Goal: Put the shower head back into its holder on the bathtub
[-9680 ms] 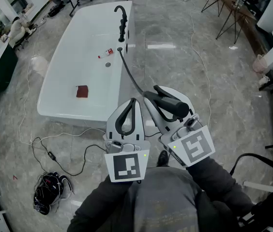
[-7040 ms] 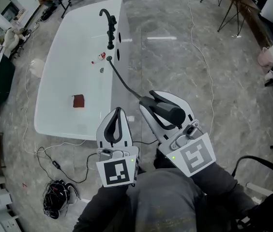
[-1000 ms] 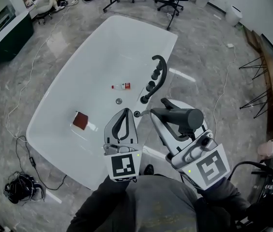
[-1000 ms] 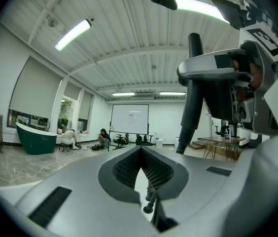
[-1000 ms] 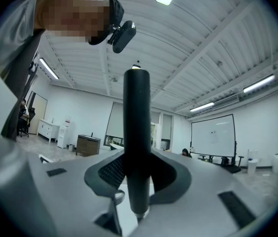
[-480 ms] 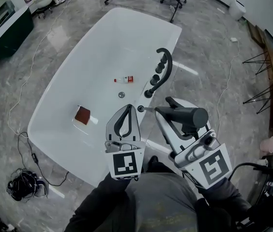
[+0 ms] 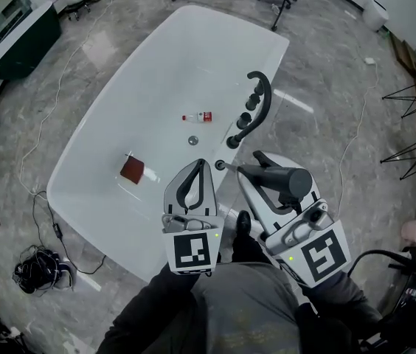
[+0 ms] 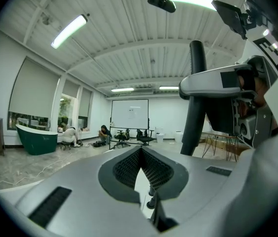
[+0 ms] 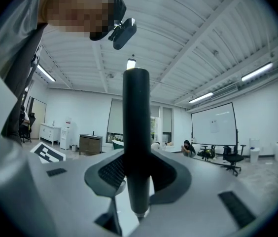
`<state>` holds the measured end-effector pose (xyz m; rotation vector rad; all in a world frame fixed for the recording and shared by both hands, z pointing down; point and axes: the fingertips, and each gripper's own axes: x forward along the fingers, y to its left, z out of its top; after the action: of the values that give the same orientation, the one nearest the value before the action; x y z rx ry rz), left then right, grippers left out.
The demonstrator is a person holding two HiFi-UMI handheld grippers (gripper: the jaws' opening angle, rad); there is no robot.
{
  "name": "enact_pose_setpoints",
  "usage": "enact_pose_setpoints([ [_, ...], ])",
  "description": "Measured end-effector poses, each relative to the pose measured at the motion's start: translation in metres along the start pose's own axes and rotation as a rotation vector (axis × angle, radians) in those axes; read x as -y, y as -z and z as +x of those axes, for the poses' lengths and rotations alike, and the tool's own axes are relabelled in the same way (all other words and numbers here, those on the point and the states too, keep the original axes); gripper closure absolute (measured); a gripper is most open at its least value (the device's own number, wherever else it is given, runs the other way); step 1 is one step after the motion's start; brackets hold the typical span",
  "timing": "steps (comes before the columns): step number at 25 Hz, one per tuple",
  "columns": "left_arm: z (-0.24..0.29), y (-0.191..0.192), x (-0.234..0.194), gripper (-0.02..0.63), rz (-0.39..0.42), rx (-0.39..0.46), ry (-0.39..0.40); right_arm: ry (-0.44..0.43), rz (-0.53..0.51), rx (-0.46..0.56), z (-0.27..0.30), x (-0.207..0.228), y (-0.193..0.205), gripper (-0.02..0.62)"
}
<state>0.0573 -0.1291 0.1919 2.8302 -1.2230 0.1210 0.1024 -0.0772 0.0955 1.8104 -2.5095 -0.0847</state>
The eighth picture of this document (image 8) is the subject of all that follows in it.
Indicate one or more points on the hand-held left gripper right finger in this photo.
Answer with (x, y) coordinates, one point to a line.
(198, 189)

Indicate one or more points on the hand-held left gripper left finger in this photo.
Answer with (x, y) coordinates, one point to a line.
(84, 206)

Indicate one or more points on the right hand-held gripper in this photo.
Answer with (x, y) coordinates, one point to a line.
(248, 125)

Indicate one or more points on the green bathtub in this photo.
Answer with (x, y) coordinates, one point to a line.
(39, 142)

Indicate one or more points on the person's right hand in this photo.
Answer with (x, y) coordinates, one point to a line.
(261, 92)

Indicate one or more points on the wooden table hairpin legs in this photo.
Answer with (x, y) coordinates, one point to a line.
(224, 135)

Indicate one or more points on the black office chair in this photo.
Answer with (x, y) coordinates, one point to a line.
(122, 137)
(145, 138)

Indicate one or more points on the white whiteboard on stand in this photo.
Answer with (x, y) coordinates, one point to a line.
(129, 113)

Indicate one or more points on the black phone screen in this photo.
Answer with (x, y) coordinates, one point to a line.
(230, 15)

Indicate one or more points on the narrow grey roller blind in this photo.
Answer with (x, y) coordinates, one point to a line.
(85, 102)

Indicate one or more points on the short grey roller blind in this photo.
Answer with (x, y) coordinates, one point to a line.
(71, 89)

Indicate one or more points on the large grey roller blind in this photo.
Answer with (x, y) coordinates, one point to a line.
(34, 90)

